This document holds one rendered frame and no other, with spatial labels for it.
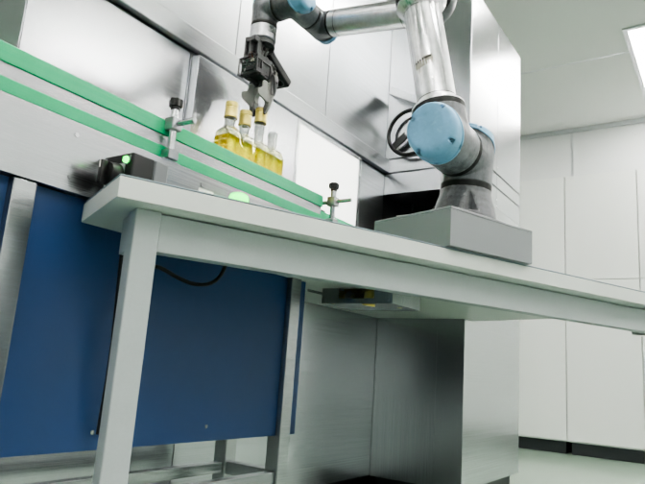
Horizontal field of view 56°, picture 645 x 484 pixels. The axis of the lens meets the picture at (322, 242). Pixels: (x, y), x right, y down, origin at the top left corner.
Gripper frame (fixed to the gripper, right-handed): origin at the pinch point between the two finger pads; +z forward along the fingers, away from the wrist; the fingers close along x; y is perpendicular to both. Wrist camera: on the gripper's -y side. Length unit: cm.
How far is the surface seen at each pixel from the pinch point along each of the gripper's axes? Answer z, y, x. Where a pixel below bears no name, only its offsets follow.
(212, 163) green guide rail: 26.4, 28.9, 14.0
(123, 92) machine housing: 5.9, 34.5, -14.2
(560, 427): 100, -376, -17
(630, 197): -74, -377, 35
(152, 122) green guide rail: 24, 47, 15
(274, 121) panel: -7.3, -20.2, -12.8
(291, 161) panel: 2.7, -30.9, -13.1
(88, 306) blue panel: 61, 55, 15
